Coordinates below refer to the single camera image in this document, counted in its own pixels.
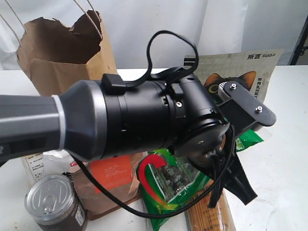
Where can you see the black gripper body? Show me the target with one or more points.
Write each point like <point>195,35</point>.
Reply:
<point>199,142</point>

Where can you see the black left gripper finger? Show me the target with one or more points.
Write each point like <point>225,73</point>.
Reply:
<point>237,182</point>

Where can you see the green seaweed package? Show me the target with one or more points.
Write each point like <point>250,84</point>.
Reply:
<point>168,183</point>

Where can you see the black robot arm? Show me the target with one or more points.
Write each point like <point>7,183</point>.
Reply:
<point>95,120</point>

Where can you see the yellow white bag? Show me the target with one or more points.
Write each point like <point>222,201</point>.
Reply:
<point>34,167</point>

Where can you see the brown paper bag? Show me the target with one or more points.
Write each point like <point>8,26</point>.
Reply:
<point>54,56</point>

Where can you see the spaghetti package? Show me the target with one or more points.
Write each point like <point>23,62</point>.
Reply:
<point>202,218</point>

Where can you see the cat food pouch black cat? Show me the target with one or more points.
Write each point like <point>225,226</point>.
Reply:
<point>252,69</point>

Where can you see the brown pouch orange label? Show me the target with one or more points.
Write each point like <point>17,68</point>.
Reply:
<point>117,175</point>

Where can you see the black metal stand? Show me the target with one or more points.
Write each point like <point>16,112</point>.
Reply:
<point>300,47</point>

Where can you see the white plastic pouch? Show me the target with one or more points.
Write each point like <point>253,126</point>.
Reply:
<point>58,162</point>

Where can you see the metal can brown label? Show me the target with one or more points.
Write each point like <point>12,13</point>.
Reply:
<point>54,205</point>

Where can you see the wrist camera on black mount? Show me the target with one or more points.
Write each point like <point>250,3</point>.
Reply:
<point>242,109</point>

